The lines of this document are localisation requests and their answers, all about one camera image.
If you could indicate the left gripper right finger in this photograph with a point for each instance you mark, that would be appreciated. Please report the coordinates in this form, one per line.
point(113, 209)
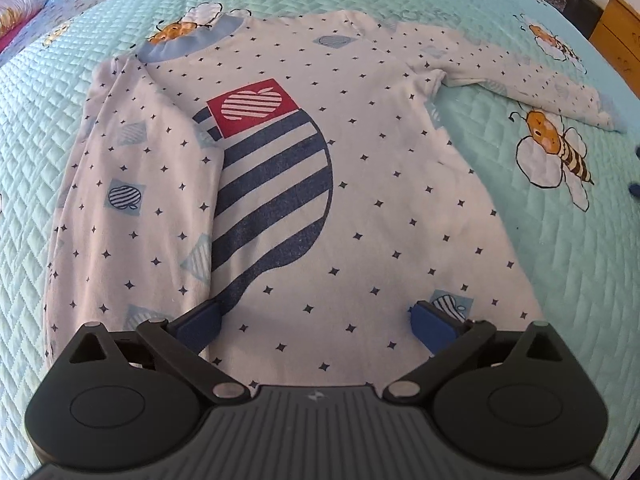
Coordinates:
point(452, 343)

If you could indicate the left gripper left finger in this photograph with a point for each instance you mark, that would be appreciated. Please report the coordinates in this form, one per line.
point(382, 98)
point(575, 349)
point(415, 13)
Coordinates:
point(176, 347)

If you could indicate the white patterned baby garment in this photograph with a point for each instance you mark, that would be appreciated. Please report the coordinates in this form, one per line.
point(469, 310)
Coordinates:
point(295, 170)

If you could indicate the mint green bee quilt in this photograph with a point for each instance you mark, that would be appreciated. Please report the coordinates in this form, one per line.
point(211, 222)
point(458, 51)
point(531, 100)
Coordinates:
point(583, 264)

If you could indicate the wooden desk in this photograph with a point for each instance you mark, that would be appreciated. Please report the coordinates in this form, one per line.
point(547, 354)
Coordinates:
point(616, 37)

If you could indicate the floral long pillow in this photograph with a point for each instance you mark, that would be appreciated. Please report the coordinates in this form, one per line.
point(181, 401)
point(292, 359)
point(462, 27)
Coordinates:
point(17, 12)

